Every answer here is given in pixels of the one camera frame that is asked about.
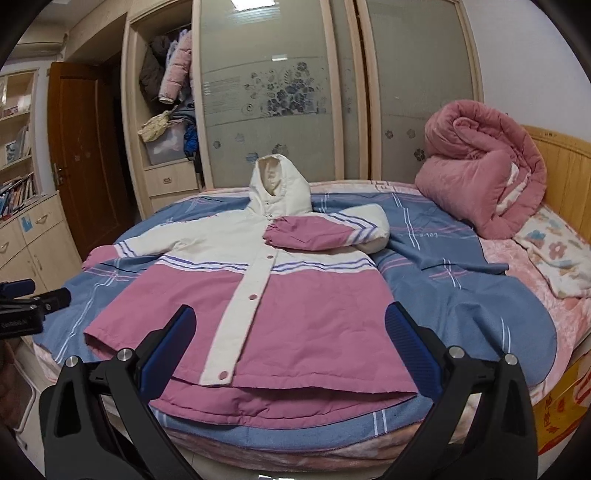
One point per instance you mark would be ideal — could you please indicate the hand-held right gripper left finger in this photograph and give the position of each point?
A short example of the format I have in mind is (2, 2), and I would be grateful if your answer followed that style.
(173, 341)

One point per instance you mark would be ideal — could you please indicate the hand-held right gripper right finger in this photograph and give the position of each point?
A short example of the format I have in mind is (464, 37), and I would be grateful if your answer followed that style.
(411, 344)

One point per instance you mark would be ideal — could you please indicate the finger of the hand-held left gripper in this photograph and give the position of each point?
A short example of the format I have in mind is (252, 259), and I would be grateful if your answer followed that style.
(16, 288)
(53, 300)

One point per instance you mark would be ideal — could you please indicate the pink and white hooded jacket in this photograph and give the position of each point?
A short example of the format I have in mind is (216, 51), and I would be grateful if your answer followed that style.
(300, 323)

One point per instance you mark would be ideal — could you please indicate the grey folded clothes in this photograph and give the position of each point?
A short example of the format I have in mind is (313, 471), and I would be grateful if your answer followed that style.
(184, 113)

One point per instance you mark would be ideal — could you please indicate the beige bookshelf cabinet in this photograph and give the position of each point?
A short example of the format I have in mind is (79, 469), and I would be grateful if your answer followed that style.
(41, 230)

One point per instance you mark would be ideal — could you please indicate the blue plaid bed sheet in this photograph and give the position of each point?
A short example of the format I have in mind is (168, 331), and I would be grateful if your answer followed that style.
(438, 286)

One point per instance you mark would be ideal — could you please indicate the row of books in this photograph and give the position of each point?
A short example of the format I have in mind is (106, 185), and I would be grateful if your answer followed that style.
(18, 194)

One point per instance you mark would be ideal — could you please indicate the pink patterned bed cover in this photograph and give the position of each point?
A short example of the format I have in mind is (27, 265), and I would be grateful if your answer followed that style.
(521, 277)

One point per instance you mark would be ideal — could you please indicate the brown wooden door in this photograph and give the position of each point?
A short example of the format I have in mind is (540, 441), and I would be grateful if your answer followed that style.
(87, 161)

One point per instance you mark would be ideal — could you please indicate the beige wardrobe drawer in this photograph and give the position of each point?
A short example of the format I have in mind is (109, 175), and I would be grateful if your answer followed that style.
(171, 179)

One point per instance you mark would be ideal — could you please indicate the yellow cardboard box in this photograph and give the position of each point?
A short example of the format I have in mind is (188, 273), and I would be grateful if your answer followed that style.
(563, 406)

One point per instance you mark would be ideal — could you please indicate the rolled pink quilt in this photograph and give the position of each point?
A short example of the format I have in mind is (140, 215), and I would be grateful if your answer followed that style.
(461, 184)

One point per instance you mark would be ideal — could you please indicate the floral pillow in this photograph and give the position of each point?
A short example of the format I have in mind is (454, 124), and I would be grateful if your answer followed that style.
(549, 249)

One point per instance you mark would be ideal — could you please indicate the beige wardrobe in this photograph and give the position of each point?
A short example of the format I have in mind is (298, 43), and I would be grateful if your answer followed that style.
(134, 138)

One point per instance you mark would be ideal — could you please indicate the clear plastic storage box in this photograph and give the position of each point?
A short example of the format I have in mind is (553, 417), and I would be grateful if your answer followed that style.
(166, 147)

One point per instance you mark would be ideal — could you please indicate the blue crumpled cloth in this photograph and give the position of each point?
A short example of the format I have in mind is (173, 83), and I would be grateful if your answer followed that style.
(190, 143)

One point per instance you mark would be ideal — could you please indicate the beige crumpled cloth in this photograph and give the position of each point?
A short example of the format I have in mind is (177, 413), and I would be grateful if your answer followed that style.
(154, 127)

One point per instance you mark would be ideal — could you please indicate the wooden headboard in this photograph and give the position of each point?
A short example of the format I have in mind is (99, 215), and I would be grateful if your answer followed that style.
(568, 175)

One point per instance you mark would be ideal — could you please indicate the frosted sliding door flower print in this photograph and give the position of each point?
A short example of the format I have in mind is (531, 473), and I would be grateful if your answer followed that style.
(277, 115)

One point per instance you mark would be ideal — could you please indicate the frosted sliding wardrobe door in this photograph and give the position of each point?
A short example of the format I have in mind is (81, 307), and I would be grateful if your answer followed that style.
(411, 83)

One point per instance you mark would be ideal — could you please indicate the pink puffer jacket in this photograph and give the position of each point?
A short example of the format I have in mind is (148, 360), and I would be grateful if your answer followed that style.
(178, 69)

